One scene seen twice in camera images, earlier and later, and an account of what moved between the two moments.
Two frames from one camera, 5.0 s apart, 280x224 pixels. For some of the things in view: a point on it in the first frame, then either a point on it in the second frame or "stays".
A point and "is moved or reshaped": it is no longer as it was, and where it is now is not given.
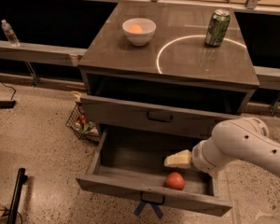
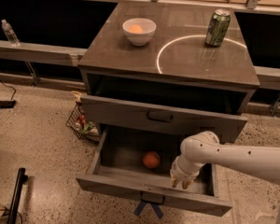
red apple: x=175 y=181 is moved or reshaped
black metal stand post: x=21 y=179 stays
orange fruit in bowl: x=135 y=28 stays
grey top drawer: x=154 y=117 stays
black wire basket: x=85 y=129 stays
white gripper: x=198 y=157 -> x=179 y=172
